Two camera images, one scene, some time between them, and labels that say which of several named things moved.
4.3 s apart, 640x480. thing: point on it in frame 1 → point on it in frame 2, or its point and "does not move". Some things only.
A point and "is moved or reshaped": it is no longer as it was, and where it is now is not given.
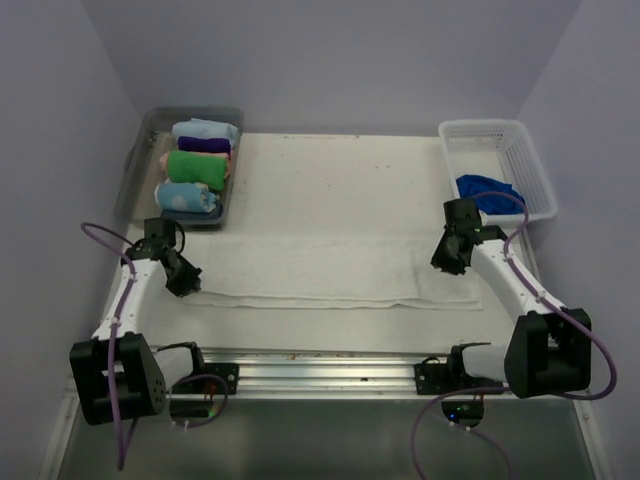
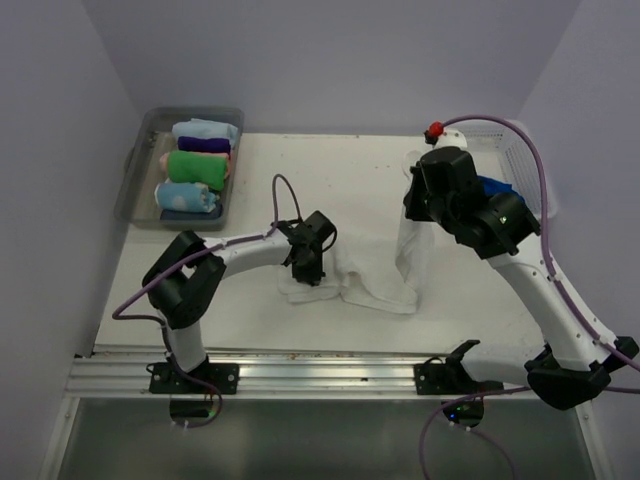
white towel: x=329 y=270 is moved or reshaped
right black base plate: x=439 y=379 does not move
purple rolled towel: x=193 y=143 does not move
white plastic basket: x=500 y=149 does not move
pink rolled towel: x=164 y=159 does not move
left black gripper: x=190 y=283 → x=312 y=275
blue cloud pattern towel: x=187 y=196 does not move
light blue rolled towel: x=206 y=128 does not move
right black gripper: x=440 y=261 → x=413 y=209
